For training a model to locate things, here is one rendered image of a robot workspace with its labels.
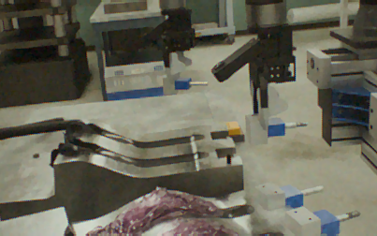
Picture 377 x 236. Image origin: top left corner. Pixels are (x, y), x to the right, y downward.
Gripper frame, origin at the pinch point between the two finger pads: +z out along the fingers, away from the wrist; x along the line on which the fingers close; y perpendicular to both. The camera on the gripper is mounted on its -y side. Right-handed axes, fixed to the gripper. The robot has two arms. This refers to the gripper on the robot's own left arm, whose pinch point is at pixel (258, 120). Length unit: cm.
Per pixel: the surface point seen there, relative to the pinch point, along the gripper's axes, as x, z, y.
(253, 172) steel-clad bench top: 6.3, 15.1, -0.2
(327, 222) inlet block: -29.8, 8.2, 4.1
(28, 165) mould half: 12, 9, -53
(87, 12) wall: 651, 36, -101
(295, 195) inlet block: -19.3, 8.3, 1.8
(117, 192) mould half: -7.1, 9.4, -31.0
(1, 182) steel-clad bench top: 18, 15, -62
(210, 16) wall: 652, 59, 79
